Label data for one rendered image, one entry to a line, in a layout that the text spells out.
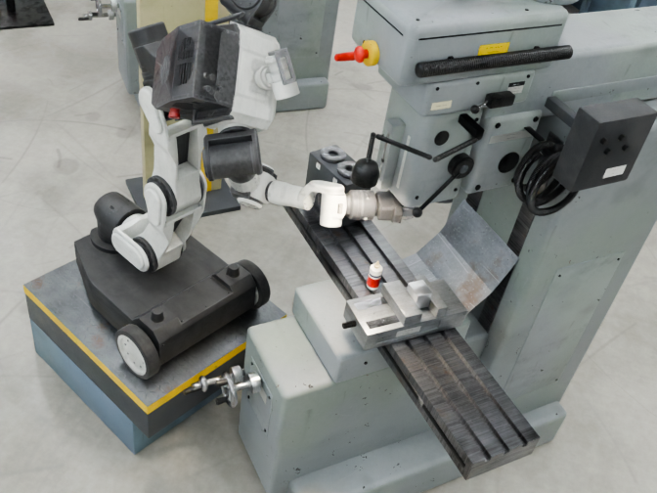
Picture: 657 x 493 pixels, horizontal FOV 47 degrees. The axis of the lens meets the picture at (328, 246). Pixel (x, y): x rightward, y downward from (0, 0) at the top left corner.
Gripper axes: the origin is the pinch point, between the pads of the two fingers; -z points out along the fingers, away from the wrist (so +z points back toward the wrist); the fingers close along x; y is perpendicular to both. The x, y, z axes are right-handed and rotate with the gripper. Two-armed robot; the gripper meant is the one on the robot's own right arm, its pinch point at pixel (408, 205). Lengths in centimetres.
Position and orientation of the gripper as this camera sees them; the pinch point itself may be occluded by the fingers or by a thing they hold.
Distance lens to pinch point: 226.1
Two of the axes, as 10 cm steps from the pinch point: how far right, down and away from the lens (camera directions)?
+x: -1.3, -6.6, 7.4
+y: -1.4, 7.5, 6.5
